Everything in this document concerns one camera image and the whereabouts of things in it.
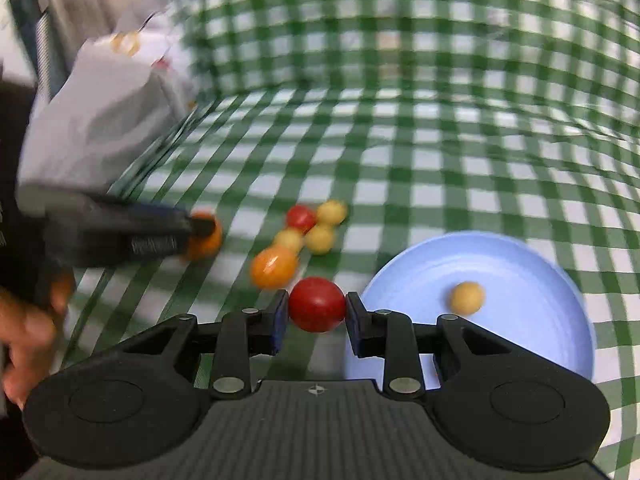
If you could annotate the green white checkered cloth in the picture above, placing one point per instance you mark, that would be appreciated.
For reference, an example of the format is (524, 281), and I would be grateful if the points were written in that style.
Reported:
(450, 60)

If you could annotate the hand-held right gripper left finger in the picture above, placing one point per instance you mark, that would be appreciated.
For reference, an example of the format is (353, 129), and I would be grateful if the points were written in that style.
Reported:
(280, 327)

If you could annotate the white plastic bag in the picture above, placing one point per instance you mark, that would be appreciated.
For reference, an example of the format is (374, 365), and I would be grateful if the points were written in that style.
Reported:
(100, 115)

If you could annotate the person's left hand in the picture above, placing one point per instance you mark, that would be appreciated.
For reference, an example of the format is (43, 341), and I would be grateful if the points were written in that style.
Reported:
(27, 340)

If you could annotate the yellow cherry tomato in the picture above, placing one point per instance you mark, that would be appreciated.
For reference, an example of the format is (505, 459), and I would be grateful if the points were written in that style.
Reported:
(331, 212)
(467, 298)
(320, 239)
(289, 239)

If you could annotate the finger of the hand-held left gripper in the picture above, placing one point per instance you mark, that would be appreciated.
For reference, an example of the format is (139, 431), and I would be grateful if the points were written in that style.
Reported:
(170, 220)

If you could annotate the orange cherry tomato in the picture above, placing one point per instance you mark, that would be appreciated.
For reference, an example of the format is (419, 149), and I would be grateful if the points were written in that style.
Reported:
(273, 266)
(206, 246)

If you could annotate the grey ribbed panel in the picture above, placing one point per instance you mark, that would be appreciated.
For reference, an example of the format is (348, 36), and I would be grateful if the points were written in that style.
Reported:
(42, 35)

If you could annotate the red cherry tomato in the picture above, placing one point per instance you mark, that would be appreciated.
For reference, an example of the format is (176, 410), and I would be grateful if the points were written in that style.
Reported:
(316, 305)
(300, 217)

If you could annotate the light blue plate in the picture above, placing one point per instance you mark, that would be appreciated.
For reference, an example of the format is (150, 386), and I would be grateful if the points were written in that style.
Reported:
(525, 280)

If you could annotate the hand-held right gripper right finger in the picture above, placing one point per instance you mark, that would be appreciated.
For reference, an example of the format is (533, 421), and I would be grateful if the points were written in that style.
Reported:
(354, 327)

